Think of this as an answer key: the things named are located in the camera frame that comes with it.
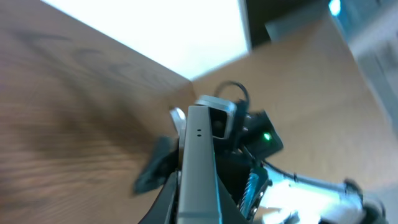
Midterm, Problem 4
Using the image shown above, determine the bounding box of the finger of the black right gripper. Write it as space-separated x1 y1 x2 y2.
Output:
132 136 179 195

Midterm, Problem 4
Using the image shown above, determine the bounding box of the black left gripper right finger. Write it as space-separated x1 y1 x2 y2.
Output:
218 178 248 224

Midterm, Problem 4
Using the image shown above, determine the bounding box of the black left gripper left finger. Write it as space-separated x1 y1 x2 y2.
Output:
139 172 180 224

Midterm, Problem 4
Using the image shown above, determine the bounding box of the Galaxy S25 Ultra smartphone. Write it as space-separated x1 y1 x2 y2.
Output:
177 106 222 224

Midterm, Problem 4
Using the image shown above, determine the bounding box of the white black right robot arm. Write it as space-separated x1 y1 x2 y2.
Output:
133 105 387 224

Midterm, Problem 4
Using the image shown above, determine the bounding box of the white power strip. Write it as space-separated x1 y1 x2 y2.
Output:
170 107 187 135

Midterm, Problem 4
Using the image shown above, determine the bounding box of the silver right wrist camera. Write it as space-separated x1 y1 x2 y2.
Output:
195 95 237 139

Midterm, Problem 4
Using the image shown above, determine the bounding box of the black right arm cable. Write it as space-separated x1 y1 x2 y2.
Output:
213 80 251 106

